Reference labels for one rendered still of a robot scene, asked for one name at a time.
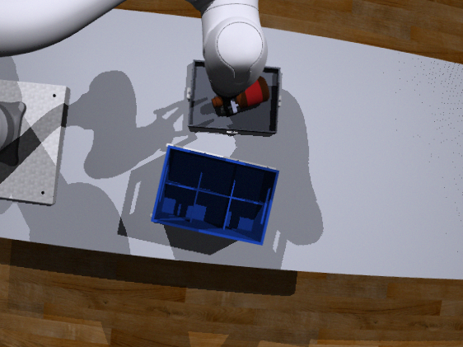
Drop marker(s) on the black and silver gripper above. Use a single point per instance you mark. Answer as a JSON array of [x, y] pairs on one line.
[[229, 105]]

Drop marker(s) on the blue divided crate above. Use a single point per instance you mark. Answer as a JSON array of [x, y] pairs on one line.
[[243, 189]]

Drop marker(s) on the brown bottle with red label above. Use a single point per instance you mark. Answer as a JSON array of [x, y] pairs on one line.
[[255, 94]]

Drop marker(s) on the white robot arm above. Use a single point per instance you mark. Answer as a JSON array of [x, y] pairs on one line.
[[235, 49]]

